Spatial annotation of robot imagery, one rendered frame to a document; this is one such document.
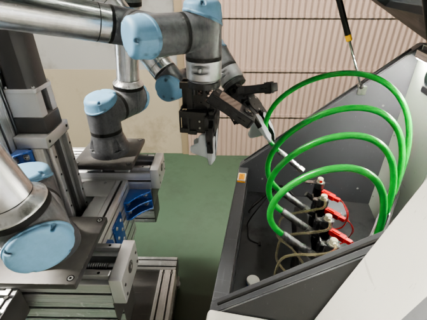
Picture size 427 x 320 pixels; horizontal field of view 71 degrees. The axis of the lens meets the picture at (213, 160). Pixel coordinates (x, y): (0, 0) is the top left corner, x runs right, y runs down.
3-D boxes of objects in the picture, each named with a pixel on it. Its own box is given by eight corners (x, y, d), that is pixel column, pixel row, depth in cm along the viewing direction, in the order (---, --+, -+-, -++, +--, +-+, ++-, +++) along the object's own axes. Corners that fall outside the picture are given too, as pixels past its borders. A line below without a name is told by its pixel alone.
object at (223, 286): (237, 196, 133) (239, 166, 125) (247, 197, 132) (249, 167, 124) (211, 336, 81) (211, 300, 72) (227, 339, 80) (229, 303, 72)
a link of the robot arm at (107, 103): (82, 130, 111) (73, 95, 104) (109, 118, 121) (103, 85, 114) (105, 137, 106) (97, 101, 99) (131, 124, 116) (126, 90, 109)
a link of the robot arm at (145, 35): (117, 54, 59) (167, 48, 65) (138, 66, 51) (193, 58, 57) (110, 10, 55) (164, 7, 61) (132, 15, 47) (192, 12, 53)
